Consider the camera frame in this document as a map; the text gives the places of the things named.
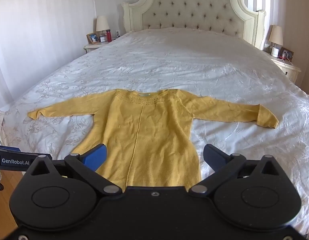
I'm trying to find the right cream nightstand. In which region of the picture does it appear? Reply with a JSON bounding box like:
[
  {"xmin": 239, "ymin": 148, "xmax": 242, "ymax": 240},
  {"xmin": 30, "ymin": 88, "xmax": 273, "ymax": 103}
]
[{"xmin": 264, "ymin": 51, "xmax": 301, "ymax": 83}]

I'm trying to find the cream tufted headboard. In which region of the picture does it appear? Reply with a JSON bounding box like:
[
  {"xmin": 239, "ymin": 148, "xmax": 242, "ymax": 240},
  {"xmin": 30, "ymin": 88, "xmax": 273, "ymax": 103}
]
[{"xmin": 122, "ymin": 0, "xmax": 266, "ymax": 49}]

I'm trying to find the cream nightstand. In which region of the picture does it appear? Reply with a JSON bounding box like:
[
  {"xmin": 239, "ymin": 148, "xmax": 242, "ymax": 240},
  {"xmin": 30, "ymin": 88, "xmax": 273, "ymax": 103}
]
[
  {"xmin": 83, "ymin": 40, "xmax": 114, "ymax": 53},
  {"xmin": 264, "ymin": 51, "xmax": 301, "ymax": 83}
]

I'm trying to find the wooden photo frame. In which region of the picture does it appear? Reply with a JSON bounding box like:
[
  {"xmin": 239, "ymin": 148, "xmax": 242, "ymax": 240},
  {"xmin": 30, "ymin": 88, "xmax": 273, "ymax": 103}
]
[{"xmin": 87, "ymin": 33, "xmax": 100, "ymax": 44}]

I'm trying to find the right bedside lamp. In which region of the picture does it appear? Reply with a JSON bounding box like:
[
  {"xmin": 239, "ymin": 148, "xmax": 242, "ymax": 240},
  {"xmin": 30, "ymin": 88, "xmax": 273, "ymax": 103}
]
[{"xmin": 269, "ymin": 25, "xmax": 283, "ymax": 48}]

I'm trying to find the white cylinder device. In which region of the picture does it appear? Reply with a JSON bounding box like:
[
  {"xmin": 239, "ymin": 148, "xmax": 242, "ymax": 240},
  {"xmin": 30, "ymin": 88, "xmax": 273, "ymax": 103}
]
[{"xmin": 271, "ymin": 47, "xmax": 279, "ymax": 58}]

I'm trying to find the bedside lamp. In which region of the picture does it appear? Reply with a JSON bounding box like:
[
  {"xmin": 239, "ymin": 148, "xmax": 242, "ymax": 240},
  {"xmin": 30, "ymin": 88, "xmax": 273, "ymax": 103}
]
[
  {"xmin": 269, "ymin": 25, "xmax": 283, "ymax": 48},
  {"xmin": 96, "ymin": 16, "xmax": 110, "ymax": 43}
]

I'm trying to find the left bedside lamp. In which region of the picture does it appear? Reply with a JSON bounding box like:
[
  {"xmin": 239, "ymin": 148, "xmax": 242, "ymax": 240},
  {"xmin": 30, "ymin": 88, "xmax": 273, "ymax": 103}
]
[{"xmin": 96, "ymin": 16, "xmax": 110, "ymax": 43}]

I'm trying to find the yellow knit sweater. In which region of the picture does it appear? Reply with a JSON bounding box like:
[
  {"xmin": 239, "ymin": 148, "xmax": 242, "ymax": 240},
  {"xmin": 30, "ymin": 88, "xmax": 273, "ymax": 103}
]
[{"xmin": 28, "ymin": 89, "xmax": 279, "ymax": 189}]

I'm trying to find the white embroidered bedspread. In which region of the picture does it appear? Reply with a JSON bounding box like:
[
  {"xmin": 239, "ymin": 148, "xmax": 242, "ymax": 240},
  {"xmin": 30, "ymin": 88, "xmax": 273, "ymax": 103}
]
[{"xmin": 0, "ymin": 28, "xmax": 309, "ymax": 235}]

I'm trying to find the red water bottle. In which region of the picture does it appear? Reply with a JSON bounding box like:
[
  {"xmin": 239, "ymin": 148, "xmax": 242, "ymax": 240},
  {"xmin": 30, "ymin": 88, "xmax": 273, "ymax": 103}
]
[{"xmin": 106, "ymin": 29, "xmax": 112, "ymax": 42}]

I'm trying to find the left cream nightstand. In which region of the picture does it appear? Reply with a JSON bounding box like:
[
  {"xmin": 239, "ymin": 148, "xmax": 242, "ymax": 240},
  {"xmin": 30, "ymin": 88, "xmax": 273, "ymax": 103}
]
[{"xmin": 83, "ymin": 40, "xmax": 114, "ymax": 53}]

